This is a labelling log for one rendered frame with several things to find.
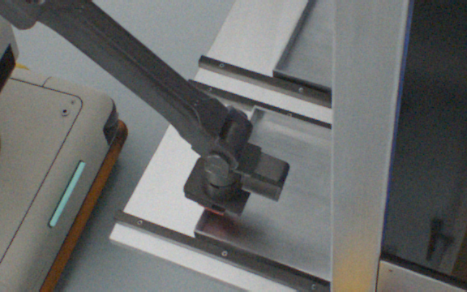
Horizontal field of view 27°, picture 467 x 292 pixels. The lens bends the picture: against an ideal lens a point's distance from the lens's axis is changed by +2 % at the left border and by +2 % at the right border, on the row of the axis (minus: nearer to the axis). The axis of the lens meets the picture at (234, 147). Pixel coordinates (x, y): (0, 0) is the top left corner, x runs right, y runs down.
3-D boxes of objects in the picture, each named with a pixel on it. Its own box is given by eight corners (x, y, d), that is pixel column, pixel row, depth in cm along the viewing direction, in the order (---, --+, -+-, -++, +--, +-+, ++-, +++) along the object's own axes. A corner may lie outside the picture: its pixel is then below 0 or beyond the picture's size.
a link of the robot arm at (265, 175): (227, 104, 142) (207, 153, 138) (302, 130, 141) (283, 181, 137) (221, 141, 152) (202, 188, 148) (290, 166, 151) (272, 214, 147)
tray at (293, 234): (443, 175, 164) (446, 165, 161) (393, 313, 153) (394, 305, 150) (255, 115, 173) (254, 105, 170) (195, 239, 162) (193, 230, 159)
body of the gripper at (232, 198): (239, 218, 154) (244, 199, 148) (181, 193, 155) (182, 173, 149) (255, 185, 157) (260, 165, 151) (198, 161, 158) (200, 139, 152)
